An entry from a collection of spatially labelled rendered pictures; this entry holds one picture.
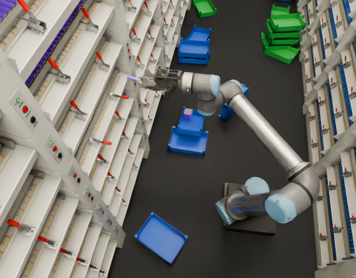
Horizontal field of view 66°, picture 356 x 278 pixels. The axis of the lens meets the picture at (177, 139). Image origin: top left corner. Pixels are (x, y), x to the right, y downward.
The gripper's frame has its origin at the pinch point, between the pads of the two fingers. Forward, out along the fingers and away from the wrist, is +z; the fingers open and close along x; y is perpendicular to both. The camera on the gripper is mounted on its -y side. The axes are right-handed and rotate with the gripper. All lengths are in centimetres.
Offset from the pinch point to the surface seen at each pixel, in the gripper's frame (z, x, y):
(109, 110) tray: 13.6, 12.7, -8.9
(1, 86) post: 9, 53, 49
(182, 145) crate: -11, -31, -103
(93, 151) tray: 12.9, 35.7, -9.2
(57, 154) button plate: 10, 52, 18
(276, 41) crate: -86, -166, -94
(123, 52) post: 11.1, -13.1, 4.5
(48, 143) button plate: 10, 53, 25
